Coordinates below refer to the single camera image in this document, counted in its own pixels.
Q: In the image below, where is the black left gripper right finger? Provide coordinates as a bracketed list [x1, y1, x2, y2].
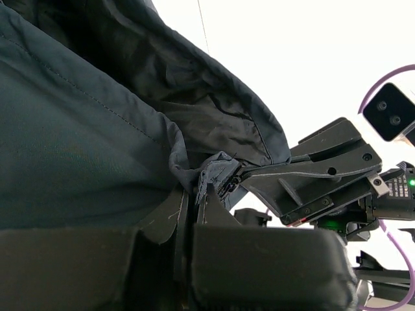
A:
[191, 185, 357, 310]

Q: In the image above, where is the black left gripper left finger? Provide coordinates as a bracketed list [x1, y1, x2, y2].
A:
[1, 188, 188, 310]

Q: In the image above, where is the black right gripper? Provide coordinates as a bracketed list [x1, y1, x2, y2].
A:
[241, 117, 414, 242]

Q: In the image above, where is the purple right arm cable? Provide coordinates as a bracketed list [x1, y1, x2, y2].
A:
[356, 63, 415, 308]

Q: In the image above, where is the dark navy jacket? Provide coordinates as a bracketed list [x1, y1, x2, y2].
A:
[1, 1, 291, 229]

